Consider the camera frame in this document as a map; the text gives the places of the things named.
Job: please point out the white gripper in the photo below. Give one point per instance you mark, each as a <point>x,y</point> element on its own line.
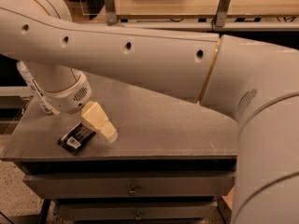
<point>72,99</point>

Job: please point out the black rxbar chocolate wrapper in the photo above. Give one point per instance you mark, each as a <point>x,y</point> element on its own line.
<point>76,138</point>

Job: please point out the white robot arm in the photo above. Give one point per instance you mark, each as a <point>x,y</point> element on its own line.
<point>252,82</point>

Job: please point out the clear plastic tea bottle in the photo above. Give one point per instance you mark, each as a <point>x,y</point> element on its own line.
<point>31,83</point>

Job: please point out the upper grey drawer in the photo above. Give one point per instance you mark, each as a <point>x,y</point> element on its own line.
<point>130,185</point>

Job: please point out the grey drawer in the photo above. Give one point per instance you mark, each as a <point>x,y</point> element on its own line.
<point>135,211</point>
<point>130,185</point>

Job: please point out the grey drawer cabinet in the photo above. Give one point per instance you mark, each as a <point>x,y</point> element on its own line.
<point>171,161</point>

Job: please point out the lower grey drawer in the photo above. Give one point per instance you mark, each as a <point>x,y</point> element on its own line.
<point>135,211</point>

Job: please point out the cardboard box of snacks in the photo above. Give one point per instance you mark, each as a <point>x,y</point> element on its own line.
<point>225,206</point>

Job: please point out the middle metal bracket post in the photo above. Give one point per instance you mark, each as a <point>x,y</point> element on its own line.
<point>111,12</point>

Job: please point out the metal bracket post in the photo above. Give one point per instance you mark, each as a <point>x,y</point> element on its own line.
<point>111,12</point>
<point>221,13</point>

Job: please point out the right metal bracket post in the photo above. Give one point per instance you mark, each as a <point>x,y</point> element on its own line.
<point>221,13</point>

